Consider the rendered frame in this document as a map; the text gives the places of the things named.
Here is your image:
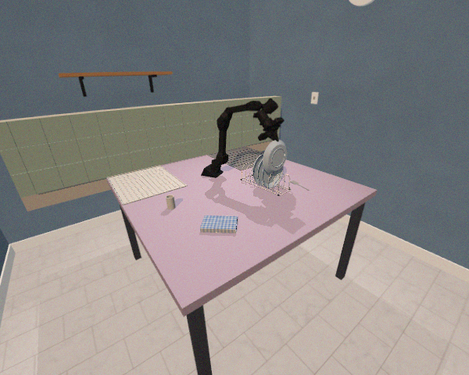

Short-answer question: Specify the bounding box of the beige ribbed draining mat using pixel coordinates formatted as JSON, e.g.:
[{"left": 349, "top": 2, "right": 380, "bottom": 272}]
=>
[{"left": 107, "top": 165, "right": 187, "bottom": 205}]

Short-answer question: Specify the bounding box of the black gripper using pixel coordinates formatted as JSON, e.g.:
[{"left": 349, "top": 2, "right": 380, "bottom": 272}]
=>
[{"left": 258, "top": 116, "right": 284, "bottom": 141}]

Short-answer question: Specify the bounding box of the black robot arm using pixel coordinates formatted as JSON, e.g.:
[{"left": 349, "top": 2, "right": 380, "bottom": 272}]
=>
[{"left": 209, "top": 98, "right": 278, "bottom": 173}]

